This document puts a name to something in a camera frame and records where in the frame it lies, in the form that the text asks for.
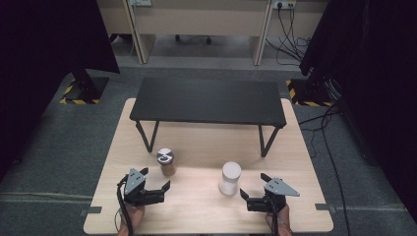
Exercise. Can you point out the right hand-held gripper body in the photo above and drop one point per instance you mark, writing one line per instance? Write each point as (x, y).
(278, 190)

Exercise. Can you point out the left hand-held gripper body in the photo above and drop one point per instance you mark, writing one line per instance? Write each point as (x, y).
(136, 183)

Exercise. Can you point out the white jar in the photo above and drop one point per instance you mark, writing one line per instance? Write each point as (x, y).
(230, 178)

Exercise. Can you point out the brown jar with silver lid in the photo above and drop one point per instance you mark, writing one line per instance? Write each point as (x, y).
(166, 163)

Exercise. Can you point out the black raised shelf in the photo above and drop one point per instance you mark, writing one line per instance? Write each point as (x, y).
(209, 100)

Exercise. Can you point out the person's right hand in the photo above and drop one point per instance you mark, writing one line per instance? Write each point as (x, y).
(282, 218)

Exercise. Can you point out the person's left hand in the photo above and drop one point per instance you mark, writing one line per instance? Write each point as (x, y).
(136, 214)

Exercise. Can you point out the stand base with hazard tape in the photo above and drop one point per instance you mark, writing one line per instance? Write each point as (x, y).
(95, 88)
(305, 93)

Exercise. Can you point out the office chair wheels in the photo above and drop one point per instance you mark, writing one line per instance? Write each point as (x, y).
(192, 39)

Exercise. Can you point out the black curtain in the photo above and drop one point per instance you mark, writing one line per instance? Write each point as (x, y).
(377, 82)
(39, 65)

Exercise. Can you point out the beige office desk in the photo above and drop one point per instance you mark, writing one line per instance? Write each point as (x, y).
(203, 19)

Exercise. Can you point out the white wall socket with plugs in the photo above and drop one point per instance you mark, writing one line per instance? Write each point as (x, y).
(284, 4)

